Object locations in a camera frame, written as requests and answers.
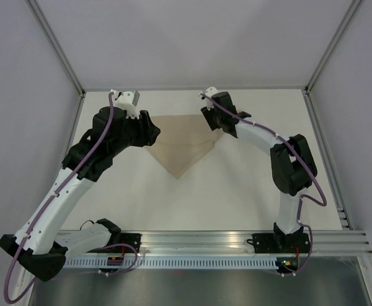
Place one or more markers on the beige cloth napkin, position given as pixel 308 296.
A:
pixel 183 141

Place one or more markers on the right aluminium frame post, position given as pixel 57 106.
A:
pixel 338 35

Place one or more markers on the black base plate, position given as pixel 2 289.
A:
pixel 132 239
pixel 268 243

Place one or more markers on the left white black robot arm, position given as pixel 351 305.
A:
pixel 36 245

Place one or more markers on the white slotted cable duct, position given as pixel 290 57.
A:
pixel 174 262

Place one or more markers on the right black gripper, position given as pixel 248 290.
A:
pixel 207 115

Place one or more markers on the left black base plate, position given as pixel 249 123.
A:
pixel 132 239

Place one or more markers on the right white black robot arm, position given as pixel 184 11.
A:
pixel 292 165

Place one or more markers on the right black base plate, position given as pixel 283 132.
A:
pixel 268 243

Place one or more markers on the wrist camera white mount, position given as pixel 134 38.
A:
pixel 127 101
pixel 206 95

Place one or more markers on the aluminium mounting rail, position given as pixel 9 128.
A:
pixel 243 243

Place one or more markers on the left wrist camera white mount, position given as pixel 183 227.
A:
pixel 127 101

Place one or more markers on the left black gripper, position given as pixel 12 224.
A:
pixel 147 131

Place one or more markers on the aluminium frame post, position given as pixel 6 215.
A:
pixel 45 26
pixel 338 35

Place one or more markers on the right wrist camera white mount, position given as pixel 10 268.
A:
pixel 206 95

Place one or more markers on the left aluminium frame post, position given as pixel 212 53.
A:
pixel 45 26

